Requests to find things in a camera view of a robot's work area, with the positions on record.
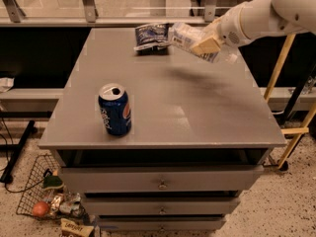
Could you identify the grey drawer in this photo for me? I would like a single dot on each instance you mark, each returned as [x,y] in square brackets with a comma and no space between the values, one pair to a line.
[155,223]
[160,205]
[161,180]

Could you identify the crumpled silver wrapper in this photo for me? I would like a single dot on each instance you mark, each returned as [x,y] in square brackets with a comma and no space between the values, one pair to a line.
[69,204]

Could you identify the white crumpled paper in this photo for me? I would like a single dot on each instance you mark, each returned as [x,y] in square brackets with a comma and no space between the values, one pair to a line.
[6,84]

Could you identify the green sponge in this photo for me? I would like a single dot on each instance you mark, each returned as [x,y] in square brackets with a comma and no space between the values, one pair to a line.
[52,183]

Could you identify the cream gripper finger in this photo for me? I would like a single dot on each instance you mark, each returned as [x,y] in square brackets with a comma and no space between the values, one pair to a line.
[209,44]

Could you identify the tan snack bag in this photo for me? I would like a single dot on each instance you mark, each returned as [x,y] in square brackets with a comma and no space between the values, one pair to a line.
[70,228]

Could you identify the orange fruit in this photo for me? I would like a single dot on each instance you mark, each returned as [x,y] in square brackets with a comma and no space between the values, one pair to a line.
[40,209]

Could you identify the middle grey drawer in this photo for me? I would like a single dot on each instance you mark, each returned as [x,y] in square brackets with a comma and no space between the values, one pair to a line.
[160,205]

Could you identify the black wire basket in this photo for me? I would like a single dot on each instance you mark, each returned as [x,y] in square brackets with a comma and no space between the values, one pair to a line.
[44,166]

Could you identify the top grey drawer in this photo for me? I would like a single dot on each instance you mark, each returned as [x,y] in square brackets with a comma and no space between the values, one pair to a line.
[161,180]

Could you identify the blue chip bag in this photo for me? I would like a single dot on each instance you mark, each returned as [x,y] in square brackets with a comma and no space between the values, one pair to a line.
[149,36]

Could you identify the bottom grey drawer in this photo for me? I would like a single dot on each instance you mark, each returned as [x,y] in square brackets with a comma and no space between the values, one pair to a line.
[155,223]

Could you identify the grey drawer cabinet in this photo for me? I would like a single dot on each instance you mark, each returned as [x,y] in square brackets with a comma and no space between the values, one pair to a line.
[185,112]

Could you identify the clear plastic bottle blue label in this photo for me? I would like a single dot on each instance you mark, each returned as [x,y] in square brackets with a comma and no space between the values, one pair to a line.
[183,36]

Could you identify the black metal stand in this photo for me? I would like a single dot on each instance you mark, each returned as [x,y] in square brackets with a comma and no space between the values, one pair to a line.
[16,149]

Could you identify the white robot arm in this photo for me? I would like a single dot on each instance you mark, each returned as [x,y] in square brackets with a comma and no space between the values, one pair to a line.
[257,19]

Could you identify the blue Pepsi soda can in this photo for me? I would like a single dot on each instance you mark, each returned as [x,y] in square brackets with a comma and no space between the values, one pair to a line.
[115,110]

